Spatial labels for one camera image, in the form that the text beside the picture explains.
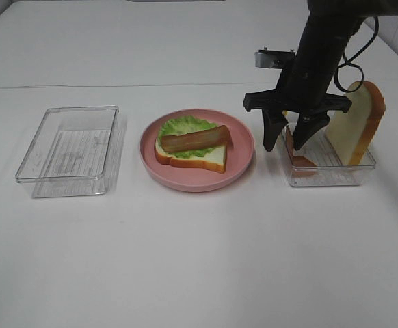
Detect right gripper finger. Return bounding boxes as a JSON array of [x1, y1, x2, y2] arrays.
[[262, 109, 288, 152], [293, 113, 330, 150]]

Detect left clear plastic tray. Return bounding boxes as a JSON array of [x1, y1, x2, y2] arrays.
[[15, 106, 120, 198]]

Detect right clear plastic tray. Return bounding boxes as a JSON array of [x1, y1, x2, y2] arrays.
[[274, 112, 376, 187]]

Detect pink round plate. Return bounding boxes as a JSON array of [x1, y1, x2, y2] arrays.
[[140, 109, 254, 192]]

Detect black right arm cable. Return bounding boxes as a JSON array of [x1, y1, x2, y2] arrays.
[[334, 15, 380, 93]]

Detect pink ham slice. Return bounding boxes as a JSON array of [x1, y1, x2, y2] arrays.
[[285, 126, 316, 178]]

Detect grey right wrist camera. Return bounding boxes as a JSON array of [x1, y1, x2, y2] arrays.
[[254, 47, 295, 69]]

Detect bread slice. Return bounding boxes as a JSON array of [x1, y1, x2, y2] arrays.
[[155, 143, 227, 173], [325, 81, 386, 166]]

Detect clear plastic tray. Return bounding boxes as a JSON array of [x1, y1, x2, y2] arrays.
[[15, 106, 120, 198], [274, 112, 376, 187]]

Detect brown bacon strip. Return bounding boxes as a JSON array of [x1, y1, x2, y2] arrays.
[[161, 125, 231, 152]]

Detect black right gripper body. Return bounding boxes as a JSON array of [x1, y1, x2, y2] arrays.
[[243, 57, 351, 115]]

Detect green lettuce leaf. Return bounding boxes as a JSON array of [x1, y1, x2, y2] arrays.
[[155, 115, 217, 159]]

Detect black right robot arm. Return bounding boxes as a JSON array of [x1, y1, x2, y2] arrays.
[[243, 1, 398, 152]]

